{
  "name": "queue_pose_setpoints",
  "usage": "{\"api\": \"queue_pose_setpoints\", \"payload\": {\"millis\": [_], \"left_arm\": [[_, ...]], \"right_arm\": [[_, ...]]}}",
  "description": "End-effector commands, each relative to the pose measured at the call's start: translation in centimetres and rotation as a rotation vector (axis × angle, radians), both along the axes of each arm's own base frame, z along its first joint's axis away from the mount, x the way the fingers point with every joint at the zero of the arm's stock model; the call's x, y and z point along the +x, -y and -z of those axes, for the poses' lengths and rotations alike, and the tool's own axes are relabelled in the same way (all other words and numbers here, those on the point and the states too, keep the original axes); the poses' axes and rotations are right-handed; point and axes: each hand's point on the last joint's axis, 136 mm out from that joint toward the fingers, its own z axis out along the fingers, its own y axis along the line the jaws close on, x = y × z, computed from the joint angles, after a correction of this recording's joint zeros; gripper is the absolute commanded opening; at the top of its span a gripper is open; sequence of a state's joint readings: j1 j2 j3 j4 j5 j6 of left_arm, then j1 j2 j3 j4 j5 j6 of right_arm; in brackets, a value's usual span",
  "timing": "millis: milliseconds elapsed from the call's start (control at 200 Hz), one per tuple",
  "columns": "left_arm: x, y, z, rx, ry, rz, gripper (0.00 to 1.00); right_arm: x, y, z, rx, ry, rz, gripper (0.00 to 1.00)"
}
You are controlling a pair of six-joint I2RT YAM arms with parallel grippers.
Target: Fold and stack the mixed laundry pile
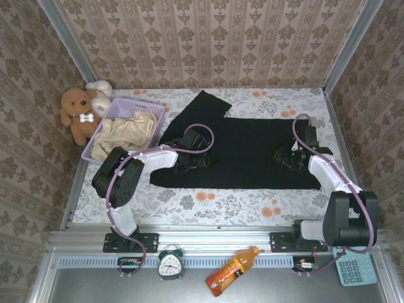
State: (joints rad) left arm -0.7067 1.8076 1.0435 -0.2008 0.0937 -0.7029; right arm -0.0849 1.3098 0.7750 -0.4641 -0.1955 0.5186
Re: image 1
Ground black trousers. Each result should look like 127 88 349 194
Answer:
149 90 323 191

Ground beige garment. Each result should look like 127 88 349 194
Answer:
90 110 158 160

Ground floral tablecloth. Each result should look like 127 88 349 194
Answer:
72 88 362 227

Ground purple plastic basket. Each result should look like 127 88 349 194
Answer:
81 97 167 165

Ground small electronics board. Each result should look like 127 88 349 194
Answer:
117 257 143 274
292 255 319 273

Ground green alarm clock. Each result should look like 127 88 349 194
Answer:
157 244 185 282

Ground white plush toy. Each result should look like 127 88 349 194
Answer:
85 80 114 117

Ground orange juice bottle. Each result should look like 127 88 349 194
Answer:
205 245 261 297

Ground light blue calculator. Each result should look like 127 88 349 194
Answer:
333 246 379 287

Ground brown plush dog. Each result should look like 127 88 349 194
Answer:
59 87 102 146

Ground grey metal shelf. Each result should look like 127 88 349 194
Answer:
28 249 404 303

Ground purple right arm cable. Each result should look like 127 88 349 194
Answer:
292 113 379 278

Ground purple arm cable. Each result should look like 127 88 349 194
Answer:
292 113 379 278
105 123 215 278

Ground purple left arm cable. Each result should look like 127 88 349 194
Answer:
105 123 215 278

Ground aluminium table side rail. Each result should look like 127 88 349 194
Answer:
59 159 90 230
324 93 373 228

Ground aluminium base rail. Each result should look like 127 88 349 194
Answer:
47 224 386 253

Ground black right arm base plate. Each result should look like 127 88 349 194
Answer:
269 231 329 253

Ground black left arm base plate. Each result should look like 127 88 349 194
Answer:
103 232 159 253

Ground slotted grey cable duct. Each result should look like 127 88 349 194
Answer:
58 255 316 270

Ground aluminium corner post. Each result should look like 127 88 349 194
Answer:
321 0 384 94
37 0 97 83

